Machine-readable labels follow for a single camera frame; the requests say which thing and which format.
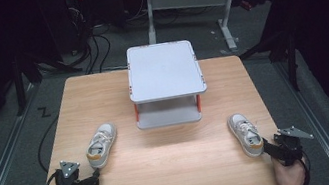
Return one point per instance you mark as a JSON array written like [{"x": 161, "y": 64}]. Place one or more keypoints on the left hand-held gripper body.
[{"x": 69, "y": 184}]

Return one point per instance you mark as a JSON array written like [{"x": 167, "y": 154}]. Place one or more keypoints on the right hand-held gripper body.
[{"x": 290, "y": 147}]

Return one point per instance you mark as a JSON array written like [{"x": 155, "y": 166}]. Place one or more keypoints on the white sneaker with orange heel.
[
  {"x": 102, "y": 145},
  {"x": 246, "y": 133}
]

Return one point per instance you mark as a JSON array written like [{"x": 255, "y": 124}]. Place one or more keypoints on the grey two-tier shoe rack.
[{"x": 164, "y": 72}]

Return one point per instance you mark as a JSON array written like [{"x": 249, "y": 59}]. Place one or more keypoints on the person's right hand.
[{"x": 289, "y": 177}]

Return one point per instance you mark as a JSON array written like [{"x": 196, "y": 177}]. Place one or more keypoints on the black metal stand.
[
  {"x": 291, "y": 61},
  {"x": 19, "y": 86}
]

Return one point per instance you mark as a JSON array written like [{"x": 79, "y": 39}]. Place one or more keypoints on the small red object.
[{"x": 246, "y": 5}]

